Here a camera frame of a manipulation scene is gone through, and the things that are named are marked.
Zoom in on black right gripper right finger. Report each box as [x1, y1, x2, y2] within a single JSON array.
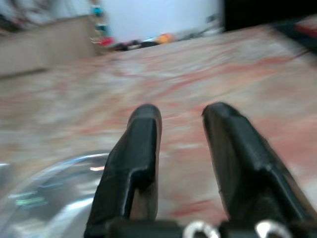
[[202, 102, 317, 224]]

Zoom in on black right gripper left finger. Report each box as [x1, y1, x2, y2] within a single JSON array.
[[83, 104, 163, 238]]

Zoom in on shiny silver metal bowl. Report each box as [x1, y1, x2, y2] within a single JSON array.
[[0, 149, 111, 238]]

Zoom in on red small object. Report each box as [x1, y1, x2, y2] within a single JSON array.
[[100, 36, 115, 47]]

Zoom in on orange round object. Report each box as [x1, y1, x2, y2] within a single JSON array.
[[157, 33, 174, 44]]

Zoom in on black furniture with red item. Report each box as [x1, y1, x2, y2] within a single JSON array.
[[269, 14, 317, 53]]

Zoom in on beige wooden cabinet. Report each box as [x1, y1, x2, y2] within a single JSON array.
[[0, 14, 100, 77]]

